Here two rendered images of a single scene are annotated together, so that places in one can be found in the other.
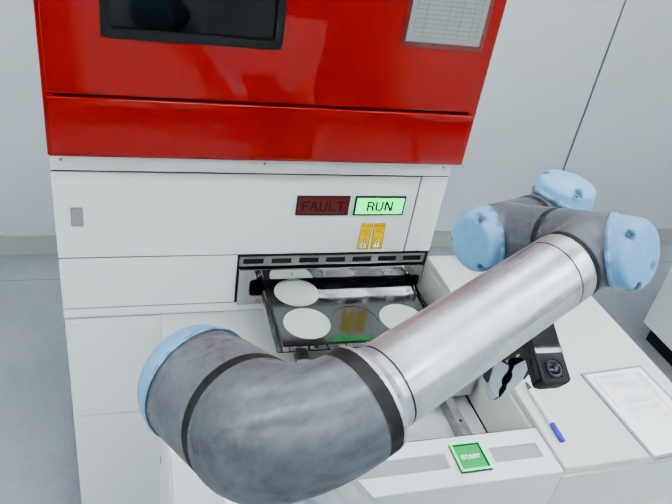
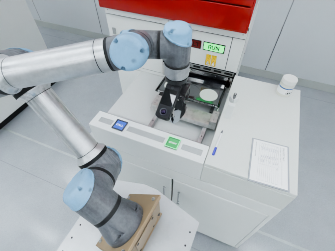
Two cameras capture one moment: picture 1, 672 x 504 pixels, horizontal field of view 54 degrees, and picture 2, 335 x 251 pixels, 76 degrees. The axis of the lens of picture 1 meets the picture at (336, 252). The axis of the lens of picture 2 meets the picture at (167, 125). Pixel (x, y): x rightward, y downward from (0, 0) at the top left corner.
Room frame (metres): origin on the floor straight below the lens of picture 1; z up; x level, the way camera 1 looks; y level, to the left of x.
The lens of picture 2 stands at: (0.34, -0.62, 1.72)
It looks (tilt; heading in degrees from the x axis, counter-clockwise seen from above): 50 degrees down; 43
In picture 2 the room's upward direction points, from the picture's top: straight up
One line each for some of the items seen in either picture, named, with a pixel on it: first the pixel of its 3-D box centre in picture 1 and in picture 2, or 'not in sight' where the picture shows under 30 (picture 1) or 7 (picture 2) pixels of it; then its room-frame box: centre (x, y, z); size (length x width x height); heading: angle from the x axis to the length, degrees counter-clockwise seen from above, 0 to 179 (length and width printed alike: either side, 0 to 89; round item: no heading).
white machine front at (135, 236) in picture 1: (260, 235); (170, 50); (1.21, 0.17, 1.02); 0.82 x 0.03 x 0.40; 110
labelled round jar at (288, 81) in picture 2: not in sight; (286, 85); (1.38, -0.48, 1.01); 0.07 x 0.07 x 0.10
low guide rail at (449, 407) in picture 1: (433, 378); (208, 120); (1.07, -0.25, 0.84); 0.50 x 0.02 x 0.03; 20
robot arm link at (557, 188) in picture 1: (553, 218); (176, 45); (0.76, -0.27, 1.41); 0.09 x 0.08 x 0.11; 130
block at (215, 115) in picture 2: not in sight; (214, 118); (1.05, -0.29, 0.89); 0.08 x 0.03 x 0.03; 20
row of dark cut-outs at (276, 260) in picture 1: (335, 258); (196, 66); (1.27, 0.00, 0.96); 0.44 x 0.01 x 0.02; 110
